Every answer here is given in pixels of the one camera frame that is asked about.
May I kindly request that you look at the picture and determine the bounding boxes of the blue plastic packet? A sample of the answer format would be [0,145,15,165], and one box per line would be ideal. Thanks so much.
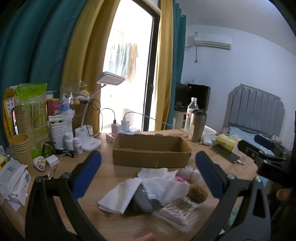
[59,102,71,114]

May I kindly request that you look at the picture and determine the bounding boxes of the red tin can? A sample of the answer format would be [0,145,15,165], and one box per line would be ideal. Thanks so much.
[46,98,60,116]

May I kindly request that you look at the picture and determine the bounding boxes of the person's right hand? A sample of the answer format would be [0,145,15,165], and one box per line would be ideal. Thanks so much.
[277,189,292,200]

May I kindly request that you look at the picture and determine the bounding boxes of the pastel plush toys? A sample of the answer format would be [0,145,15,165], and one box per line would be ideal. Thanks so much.
[73,89,90,103]

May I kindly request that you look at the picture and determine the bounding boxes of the white paper towel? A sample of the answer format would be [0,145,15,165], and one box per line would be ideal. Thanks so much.
[97,177,142,214]
[141,177,190,207]
[137,167,179,181]

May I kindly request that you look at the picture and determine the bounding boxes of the grey padded headboard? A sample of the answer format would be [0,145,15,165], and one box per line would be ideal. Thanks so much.
[223,84,286,144]

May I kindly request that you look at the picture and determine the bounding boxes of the white charging cable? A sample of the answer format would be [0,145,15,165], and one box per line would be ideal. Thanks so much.
[124,112,185,132]

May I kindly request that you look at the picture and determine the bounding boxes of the white wipes packet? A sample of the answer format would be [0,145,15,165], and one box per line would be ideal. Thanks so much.
[0,159,28,200]
[8,170,31,207]

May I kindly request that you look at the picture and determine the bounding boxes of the pale pink ball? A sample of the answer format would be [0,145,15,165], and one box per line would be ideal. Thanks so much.
[178,166,197,183]
[191,169,205,186]

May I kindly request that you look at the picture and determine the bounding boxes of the brown cardboard box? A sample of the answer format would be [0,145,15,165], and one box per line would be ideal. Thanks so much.
[112,133,192,168]

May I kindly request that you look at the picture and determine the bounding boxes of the hanging laundry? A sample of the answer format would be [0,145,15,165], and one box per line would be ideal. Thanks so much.
[109,42,139,82]

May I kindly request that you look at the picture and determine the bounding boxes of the green pack of paper cups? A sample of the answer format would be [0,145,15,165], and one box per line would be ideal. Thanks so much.
[14,83,50,159]

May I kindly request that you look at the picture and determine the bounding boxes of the white plastic bag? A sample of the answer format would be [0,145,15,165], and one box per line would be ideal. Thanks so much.
[61,109,76,122]

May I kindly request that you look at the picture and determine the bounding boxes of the white plastic basket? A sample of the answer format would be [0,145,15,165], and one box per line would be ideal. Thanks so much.
[48,120,74,150]

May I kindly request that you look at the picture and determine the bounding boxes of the grey dotted sock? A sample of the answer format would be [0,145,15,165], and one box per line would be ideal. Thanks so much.
[124,183,162,214]

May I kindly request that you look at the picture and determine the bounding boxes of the yellow bag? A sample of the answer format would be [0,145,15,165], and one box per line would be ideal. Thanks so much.
[3,87,19,139]

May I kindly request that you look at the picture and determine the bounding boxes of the stack of brown paper cups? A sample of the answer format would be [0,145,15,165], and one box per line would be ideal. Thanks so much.
[10,134,34,171]

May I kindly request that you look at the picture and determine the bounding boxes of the yellow curtain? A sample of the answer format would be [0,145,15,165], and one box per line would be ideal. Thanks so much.
[155,0,174,131]
[61,0,121,135]

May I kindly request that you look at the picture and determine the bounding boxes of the white charger with black cable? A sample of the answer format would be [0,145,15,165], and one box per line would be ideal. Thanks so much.
[111,119,121,135]

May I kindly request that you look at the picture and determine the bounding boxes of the clear pack of cotton swabs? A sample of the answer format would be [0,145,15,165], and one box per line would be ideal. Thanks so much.
[153,196,200,232]

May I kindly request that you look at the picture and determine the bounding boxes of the crumpled printed wrapper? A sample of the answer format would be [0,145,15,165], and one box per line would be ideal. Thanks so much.
[33,156,48,172]

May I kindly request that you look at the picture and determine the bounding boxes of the person's left hand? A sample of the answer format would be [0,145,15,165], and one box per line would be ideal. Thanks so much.
[129,232,160,241]

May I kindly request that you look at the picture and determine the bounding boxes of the yellow tissue packet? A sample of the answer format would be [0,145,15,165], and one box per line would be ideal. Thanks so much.
[215,134,238,151]

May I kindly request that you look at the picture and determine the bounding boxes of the white plastic container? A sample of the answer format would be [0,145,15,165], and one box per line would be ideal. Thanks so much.
[201,126,218,146]

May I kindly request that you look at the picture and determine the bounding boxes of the small white box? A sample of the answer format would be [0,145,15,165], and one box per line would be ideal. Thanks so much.
[45,155,59,167]

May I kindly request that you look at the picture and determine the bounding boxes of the brown paper bag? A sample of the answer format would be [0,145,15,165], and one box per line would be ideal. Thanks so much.
[69,103,93,137]

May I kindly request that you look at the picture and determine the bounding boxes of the black smartphone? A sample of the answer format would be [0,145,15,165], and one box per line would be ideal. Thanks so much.
[211,144,241,163]

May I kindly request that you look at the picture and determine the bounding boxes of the green black gadget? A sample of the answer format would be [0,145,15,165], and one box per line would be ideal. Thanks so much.
[42,141,56,158]

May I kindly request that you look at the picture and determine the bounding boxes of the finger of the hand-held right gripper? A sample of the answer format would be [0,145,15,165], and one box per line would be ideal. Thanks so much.
[254,134,289,156]
[237,139,263,163]

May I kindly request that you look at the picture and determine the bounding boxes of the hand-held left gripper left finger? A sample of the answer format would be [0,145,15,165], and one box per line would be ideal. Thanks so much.
[25,150,105,241]

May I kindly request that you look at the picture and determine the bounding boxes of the brown round sponge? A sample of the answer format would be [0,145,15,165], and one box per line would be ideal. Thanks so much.
[187,183,208,204]

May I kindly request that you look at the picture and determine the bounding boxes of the clear plastic water bottle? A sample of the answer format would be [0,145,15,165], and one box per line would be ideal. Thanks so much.
[184,97,200,133]

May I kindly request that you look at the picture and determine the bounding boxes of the black monitor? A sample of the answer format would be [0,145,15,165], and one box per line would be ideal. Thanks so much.
[175,83,211,112]

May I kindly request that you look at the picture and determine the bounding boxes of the black door frame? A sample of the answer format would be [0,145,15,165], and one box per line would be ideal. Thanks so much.
[143,0,161,132]

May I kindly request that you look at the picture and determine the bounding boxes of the light blue blanket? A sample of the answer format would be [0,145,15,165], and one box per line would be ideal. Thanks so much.
[228,126,257,142]

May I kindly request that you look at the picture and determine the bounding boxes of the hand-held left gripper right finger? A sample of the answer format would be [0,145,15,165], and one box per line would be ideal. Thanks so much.
[195,151,272,241]

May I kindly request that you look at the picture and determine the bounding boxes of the white power strip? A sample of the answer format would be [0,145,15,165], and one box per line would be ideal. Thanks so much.
[106,128,141,142]

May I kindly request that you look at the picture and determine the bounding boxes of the white desk lamp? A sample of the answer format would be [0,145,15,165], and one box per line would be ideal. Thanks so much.
[75,71,126,152]

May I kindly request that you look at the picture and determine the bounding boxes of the teal curtain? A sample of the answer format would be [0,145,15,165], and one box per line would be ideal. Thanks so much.
[166,5,186,130]
[0,0,88,149]

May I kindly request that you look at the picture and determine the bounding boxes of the steel travel tumbler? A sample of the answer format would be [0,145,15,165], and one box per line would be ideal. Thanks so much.
[188,109,207,142]

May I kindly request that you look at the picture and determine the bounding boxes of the black charging cable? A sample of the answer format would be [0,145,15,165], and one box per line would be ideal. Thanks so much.
[87,98,116,138]

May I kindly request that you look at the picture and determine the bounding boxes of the white pill bottle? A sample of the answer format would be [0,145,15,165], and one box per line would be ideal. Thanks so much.
[64,132,74,150]
[73,137,83,155]

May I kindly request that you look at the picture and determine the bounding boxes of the white air conditioner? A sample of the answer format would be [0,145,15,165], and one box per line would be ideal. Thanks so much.
[194,32,232,50]

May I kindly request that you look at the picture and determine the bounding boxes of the black cable bundle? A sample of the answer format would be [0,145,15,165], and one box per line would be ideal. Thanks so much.
[55,149,77,158]

